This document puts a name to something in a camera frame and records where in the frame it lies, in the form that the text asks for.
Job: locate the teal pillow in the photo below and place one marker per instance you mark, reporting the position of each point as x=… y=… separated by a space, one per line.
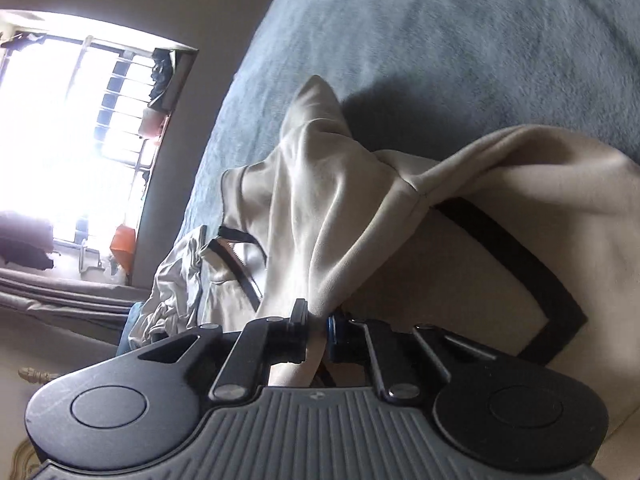
x=131 y=330

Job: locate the pink and white pot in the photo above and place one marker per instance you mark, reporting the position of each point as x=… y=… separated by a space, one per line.
x=151 y=122

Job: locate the dark clothes bundle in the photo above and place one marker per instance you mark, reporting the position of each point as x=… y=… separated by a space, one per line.
x=161 y=72

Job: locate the hanging dark clothing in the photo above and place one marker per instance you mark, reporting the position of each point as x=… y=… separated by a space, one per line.
x=25 y=242

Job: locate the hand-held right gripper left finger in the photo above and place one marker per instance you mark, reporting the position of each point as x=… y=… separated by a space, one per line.
x=299 y=327

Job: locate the cream carved headboard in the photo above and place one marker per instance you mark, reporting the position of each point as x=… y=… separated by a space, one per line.
x=20 y=450

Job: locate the grey curtain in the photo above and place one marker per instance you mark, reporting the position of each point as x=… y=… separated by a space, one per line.
x=60 y=305

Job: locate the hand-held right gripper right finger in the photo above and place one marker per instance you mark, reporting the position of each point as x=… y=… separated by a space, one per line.
x=331 y=334

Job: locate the cardboard box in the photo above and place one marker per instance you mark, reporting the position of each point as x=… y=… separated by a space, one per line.
x=181 y=80

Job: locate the window security grille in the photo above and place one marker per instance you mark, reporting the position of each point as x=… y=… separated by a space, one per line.
x=131 y=94

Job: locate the beige zip jacket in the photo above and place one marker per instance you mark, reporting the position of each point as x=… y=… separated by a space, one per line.
x=325 y=200

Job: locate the orange bag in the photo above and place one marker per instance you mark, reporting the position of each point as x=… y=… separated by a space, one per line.
x=124 y=247

